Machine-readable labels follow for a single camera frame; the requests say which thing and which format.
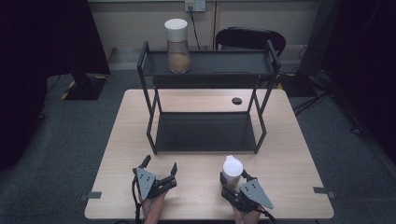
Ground right hand-held gripper cable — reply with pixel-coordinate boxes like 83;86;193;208
257;204;278;224

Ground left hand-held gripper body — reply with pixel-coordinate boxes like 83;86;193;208
132;167;178;201

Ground black floor cables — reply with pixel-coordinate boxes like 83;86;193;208
291;88;372;138

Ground black power cable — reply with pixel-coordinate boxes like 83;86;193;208
188;5;203;51

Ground black chair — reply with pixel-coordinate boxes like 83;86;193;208
214;26;287;58

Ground person's left hand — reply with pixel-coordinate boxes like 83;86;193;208
137;189;170;224

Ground black stand base striped tape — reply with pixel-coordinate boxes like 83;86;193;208
60;72;109;102

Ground left hand-held gripper cable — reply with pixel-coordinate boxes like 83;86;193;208
131;176;148;224

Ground white wall socket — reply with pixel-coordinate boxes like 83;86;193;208
184;0;207;13

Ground bottle with white flip lid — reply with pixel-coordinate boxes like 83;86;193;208
221;154;245;192

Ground black metal shelf rack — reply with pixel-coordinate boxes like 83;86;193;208
136;39;282;156

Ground black floor stand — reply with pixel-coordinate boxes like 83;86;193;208
284;0;342;98

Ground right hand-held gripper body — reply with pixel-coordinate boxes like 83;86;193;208
219;178;275;215

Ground grey table edge bracket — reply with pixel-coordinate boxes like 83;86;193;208
78;190;103;202
312;186;337;200

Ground glass jar with white cap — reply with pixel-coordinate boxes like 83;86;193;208
163;18;192;75

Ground hand-held gripper cable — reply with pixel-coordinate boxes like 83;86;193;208
257;204;278;224
131;176;148;224

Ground person's right hand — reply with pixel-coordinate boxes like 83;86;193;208
233;206;263;224

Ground dark curtain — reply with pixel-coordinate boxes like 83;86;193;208
0;0;112;172
321;0;396;164

